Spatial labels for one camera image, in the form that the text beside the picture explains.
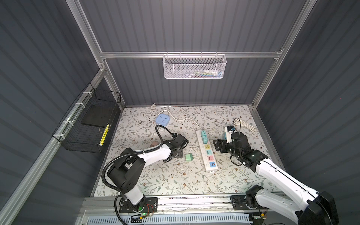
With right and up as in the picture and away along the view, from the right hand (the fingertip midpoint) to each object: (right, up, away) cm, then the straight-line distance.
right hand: (220, 142), depth 81 cm
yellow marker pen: (-62, +6, -12) cm, 63 cm away
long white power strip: (-6, -11, +6) cm, 14 cm away
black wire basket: (-74, +9, -9) cm, 75 cm away
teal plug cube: (-8, +4, +14) cm, 16 cm away
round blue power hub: (-37, +13, +27) cm, 48 cm away
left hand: (-28, -8, +10) cm, 31 cm away
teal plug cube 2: (-7, 0, +10) cm, 12 cm away
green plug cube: (-18, -11, +8) cm, 23 cm away
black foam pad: (-67, +15, -7) cm, 70 cm away
